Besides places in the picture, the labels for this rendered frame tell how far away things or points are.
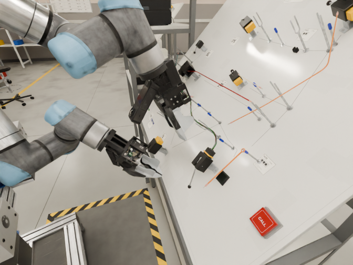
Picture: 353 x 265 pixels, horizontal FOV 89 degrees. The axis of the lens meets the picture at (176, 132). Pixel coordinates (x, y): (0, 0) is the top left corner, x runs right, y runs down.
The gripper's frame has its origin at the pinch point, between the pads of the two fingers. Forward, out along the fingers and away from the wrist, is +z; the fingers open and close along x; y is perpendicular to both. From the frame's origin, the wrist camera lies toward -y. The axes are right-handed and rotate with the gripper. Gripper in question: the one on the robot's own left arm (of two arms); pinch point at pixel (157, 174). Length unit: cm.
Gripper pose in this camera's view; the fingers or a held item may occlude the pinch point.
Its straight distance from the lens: 60.9
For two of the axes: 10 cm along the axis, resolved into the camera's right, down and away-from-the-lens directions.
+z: 8.0, 5.5, 2.6
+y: 5.1, -3.7, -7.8
